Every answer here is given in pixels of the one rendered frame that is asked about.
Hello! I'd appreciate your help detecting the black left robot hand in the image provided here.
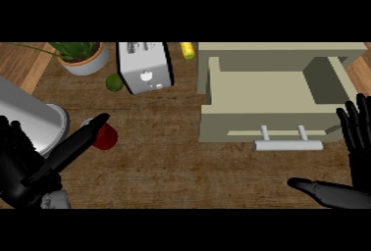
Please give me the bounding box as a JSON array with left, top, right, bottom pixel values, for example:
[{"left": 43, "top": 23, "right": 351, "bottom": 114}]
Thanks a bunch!
[{"left": 0, "top": 112, "right": 111, "bottom": 210}]

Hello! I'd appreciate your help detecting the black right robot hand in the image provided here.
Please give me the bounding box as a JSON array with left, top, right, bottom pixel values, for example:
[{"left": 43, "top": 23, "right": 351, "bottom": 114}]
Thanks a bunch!
[{"left": 286, "top": 92, "right": 371, "bottom": 210}]

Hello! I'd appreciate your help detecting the red can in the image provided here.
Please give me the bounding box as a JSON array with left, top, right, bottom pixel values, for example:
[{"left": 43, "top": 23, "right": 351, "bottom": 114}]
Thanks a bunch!
[{"left": 78, "top": 117, "right": 119, "bottom": 151}]

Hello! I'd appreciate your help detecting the beige open drawer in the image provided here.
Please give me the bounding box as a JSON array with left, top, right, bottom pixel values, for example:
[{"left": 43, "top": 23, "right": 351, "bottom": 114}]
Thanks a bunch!
[{"left": 196, "top": 56, "right": 359, "bottom": 144}]

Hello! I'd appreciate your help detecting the large grey appliance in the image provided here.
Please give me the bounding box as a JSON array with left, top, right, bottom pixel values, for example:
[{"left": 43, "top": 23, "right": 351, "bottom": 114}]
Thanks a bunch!
[{"left": 0, "top": 76, "right": 72, "bottom": 159}]

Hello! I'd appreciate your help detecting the green avocado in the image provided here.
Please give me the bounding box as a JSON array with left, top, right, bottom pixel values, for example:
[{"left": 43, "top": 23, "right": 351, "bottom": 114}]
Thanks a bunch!
[{"left": 105, "top": 73, "right": 125, "bottom": 93}]

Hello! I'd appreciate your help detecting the grey and orange plant pot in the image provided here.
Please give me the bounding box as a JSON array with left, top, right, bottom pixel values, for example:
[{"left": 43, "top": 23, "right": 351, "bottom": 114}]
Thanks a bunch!
[{"left": 56, "top": 42, "right": 111, "bottom": 77}]

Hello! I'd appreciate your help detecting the beige cabinet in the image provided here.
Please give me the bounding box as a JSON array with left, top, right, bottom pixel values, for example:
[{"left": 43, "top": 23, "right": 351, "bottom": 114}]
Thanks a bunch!
[{"left": 195, "top": 41, "right": 369, "bottom": 106}]

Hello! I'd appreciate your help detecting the green leafy plant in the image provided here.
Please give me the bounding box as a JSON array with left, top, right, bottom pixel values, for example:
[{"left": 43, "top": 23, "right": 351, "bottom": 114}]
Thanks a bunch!
[{"left": 0, "top": 41, "right": 102, "bottom": 63}]

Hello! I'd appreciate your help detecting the white toaster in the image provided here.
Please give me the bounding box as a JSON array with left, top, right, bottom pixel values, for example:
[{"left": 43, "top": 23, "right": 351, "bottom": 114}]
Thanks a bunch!
[{"left": 115, "top": 41, "right": 176, "bottom": 96}]

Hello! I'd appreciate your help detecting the yellow corn cob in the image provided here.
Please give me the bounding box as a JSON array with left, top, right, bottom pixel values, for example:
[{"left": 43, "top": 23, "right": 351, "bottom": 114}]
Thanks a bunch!
[{"left": 179, "top": 41, "right": 196, "bottom": 61}]

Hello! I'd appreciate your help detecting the white drawer handle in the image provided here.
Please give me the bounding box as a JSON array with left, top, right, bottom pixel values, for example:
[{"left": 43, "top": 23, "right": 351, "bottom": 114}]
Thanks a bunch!
[{"left": 252, "top": 125, "right": 325, "bottom": 152}]

